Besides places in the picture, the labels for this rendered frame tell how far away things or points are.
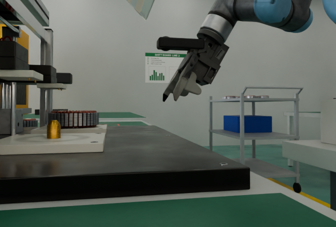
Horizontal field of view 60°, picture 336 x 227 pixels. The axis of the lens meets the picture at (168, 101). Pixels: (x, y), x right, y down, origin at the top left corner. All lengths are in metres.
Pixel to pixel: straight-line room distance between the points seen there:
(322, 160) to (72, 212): 0.51
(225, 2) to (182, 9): 5.52
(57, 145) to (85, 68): 5.47
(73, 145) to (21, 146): 0.06
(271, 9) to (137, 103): 5.22
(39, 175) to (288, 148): 0.57
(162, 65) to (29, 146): 5.58
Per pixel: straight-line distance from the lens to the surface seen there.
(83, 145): 0.40
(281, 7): 0.71
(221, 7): 0.77
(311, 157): 0.68
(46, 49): 0.92
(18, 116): 0.74
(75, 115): 0.66
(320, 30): 7.62
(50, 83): 0.69
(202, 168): 0.29
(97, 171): 0.28
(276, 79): 6.82
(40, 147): 0.40
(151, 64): 5.90
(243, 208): 0.25
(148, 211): 0.24
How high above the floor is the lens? 0.83
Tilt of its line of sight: 1 degrees up
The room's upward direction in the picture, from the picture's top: straight up
